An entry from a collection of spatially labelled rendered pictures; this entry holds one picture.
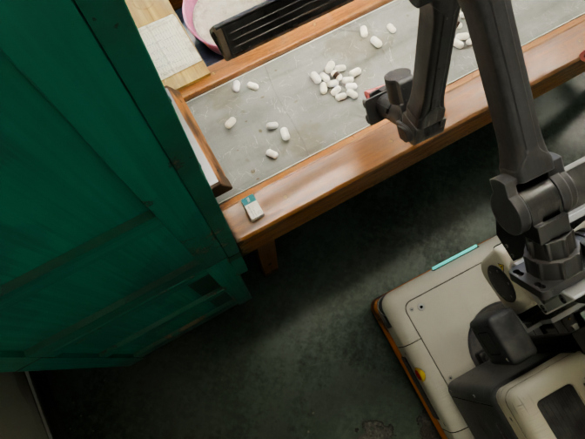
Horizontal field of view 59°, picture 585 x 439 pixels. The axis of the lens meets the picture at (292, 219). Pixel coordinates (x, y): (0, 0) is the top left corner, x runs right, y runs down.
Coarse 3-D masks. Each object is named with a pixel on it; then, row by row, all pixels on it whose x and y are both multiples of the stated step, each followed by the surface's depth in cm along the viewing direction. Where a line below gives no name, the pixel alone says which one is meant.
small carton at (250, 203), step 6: (246, 198) 128; (252, 198) 128; (246, 204) 128; (252, 204) 128; (258, 204) 128; (246, 210) 127; (252, 210) 128; (258, 210) 128; (252, 216) 127; (258, 216) 127
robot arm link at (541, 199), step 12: (540, 180) 79; (528, 192) 78; (540, 192) 78; (552, 192) 78; (528, 204) 77; (540, 204) 78; (552, 204) 78; (540, 216) 78; (552, 216) 79; (564, 216) 78; (540, 228) 78; (552, 228) 78; (564, 228) 79; (540, 240) 78
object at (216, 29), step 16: (272, 0) 105; (288, 0) 106; (304, 0) 108; (320, 0) 109; (336, 0) 111; (352, 0) 113; (240, 16) 104; (256, 16) 105; (272, 16) 107; (288, 16) 108; (304, 16) 110; (320, 16) 112; (224, 32) 104; (240, 32) 106; (256, 32) 107; (272, 32) 109; (224, 48) 106; (240, 48) 108
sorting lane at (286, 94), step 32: (512, 0) 149; (544, 0) 149; (576, 0) 149; (352, 32) 146; (384, 32) 146; (416, 32) 146; (544, 32) 146; (288, 64) 143; (320, 64) 143; (352, 64) 143; (384, 64) 143; (224, 96) 140; (256, 96) 141; (288, 96) 141; (320, 96) 141; (224, 128) 138; (256, 128) 138; (288, 128) 138; (320, 128) 138; (352, 128) 138; (224, 160) 136; (256, 160) 136; (288, 160) 136
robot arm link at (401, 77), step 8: (392, 72) 110; (400, 72) 108; (408, 72) 107; (392, 80) 107; (400, 80) 106; (408, 80) 106; (392, 88) 108; (400, 88) 106; (408, 88) 106; (392, 96) 109; (400, 96) 107; (408, 96) 107; (392, 104) 111; (400, 104) 108; (400, 120) 109; (400, 128) 107; (408, 128) 106; (400, 136) 109; (408, 136) 106
